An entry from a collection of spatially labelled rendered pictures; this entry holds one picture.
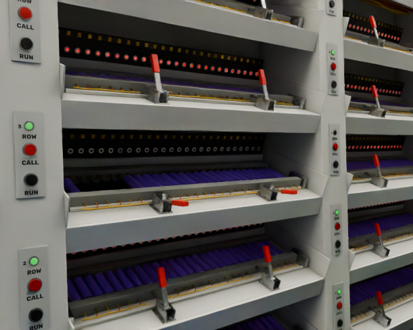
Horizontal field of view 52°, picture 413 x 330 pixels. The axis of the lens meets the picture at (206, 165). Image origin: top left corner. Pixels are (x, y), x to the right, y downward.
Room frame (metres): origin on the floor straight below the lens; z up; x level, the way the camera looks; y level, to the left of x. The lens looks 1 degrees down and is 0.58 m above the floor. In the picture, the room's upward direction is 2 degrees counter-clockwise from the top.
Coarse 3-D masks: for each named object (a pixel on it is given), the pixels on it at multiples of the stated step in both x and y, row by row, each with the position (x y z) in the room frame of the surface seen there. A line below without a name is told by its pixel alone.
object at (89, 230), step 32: (64, 160) 0.79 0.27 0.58; (96, 160) 0.83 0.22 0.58; (128, 160) 0.87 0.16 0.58; (160, 160) 0.92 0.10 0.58; (192, 160) 0.97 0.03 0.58; (224, 160) 1.03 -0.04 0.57; (288, 160) 1.07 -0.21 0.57; (64, 192) 0.63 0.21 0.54; (320, 192) 0.99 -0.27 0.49; (96, 224) 0.66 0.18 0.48; (128, 224) 0.69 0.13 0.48; (160, 224) 0.73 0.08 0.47; (192, 224) 0.78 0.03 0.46; (224, 224) 0.82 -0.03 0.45
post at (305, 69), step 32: (288, 0) 1.06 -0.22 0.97; (320, 0) 0.99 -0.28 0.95; (320, 32) 0.99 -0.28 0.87; (288, 64) 1.07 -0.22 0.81; (320, 64) 0.99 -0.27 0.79; (320, 128) 0.99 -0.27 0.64; (320, 160) 0.99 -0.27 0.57; (288, 224) 1.08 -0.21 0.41; (320, 224) 1.00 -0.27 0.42; (320, 320) 1.00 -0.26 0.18
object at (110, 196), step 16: (80, 192) 0.70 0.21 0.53; (96, 192) 0.71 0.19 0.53; (112, 192) 0.73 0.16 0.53; (128, 192) 0.74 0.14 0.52; (144, 192) 0.76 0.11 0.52; (176, 192) 0.80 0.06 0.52; (192, 192) 0.82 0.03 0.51; (208, 192) 0.85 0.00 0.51; (224, 192) 0.88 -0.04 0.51; (256, 192) 0.91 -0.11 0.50; (96, 208) 0.69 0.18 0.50
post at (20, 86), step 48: (0, 0) 0.58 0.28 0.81; (48, 0) 0.62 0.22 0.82; (0, 48) 0.58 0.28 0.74; (48, 48) 0.62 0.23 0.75; (0, 96) 0.58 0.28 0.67; (48, 96) 0.62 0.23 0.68; (0, 144) 0.58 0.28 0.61; (48, 144) 0.62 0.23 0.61; (0, 192) 0.58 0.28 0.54; (48, 192) 0.61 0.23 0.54; (0, 240) 0.57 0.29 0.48; (48, 240) 0.61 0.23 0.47; (0, 288) 0.57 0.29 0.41
